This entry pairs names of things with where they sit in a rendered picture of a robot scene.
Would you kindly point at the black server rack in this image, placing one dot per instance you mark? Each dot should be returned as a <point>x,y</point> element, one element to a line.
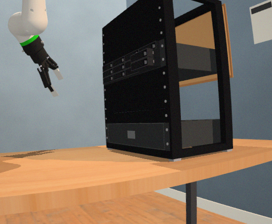
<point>140,69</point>

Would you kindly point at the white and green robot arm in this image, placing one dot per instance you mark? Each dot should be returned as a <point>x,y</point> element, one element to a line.
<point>28,24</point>

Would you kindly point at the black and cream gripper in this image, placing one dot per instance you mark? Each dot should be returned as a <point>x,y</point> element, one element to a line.
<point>43,69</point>

